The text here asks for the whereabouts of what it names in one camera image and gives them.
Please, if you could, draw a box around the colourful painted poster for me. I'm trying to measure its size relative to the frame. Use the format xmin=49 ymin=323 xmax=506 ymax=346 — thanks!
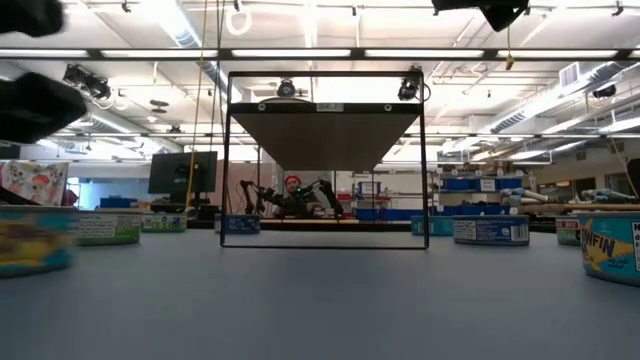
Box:
xmin=0 ymin=159 xmax=70 ymax=207

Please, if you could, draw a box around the blue flat box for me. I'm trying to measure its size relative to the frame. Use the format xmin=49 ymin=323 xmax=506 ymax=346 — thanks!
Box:
xmin=98 ymin=196 xmax=139 ymax=208

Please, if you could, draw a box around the person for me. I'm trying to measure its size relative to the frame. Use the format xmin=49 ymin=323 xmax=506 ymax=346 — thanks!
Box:
xmin=272 ymin=174 xmax=321 ymax=220

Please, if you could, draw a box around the long wooden bench top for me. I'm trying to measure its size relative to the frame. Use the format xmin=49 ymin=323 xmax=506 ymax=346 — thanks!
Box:
xmin=517 ymin=202 xmax=640 ymax=214

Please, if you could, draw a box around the teal label yellowfin tuna can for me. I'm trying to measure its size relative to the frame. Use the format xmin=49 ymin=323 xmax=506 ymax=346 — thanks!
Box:
xmin=0 ymin=204 xmax=77 ymax=280
xmin=578 ymin=211 xmax=640 ymax=288
xmin=410 ymin=215 xmax=455 ymax=238

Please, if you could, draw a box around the white cable loop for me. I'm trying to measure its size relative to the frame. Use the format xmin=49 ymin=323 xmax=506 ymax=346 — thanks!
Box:
xmin=224 ymin=4 xmax=254 ymax=37

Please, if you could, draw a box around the green white label tuna can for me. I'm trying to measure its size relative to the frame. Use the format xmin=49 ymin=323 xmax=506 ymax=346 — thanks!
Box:
xmin=74 ymin=209 xmax=143 ymax=247
xmin=140 ymin=212 xmax=189 ymax=234
xmin=555 ymin=215 xmax=584 ymax=247

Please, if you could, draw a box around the white air vent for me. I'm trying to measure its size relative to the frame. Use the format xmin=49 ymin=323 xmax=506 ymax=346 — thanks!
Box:
xmin=558 ymin=61 xmax=583 ymax=89

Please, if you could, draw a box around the yellow hanging connector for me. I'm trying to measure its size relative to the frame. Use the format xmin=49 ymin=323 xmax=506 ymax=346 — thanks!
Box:
xmin=503 ymin=24 xmax=516 ymax=72

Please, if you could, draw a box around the navy blue label tuna can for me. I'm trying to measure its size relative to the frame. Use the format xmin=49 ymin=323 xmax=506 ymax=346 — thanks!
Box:
xmin=214 ymin=213 xmax=262 ymax=236
xmin=451 ymin=214 xmax=531 ymax=247

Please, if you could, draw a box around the black overhead frame beam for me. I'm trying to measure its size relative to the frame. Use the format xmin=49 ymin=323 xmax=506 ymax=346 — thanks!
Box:
xmin=0 ymin=47 xmax=640 ymax=62

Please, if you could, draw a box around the wooden block platform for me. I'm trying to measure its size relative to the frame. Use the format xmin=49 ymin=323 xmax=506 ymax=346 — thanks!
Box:
xmin=219 ymin=69 xmax=431 ymax=251

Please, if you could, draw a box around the black computer monitor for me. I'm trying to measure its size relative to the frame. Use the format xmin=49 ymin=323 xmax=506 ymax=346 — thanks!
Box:
xmin=147 ymin=150 xmax=220 ymax=197

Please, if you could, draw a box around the black ceiling spotlight cluster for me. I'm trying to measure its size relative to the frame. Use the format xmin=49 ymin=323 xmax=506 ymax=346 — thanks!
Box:
xmin=62 ymin=63 xmax=112 ymax=101

